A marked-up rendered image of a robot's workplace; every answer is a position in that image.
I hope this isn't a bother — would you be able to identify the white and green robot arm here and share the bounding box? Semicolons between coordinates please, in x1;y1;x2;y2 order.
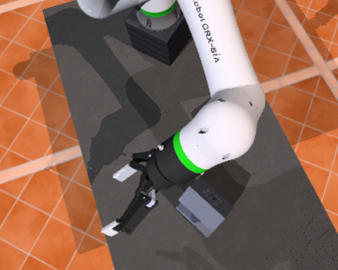
77;0;265;184

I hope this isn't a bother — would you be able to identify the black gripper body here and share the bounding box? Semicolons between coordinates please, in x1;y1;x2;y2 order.
141;154;175;194

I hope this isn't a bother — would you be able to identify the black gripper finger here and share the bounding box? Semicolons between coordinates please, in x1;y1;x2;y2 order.
113;148;157;181
101;176;159;236

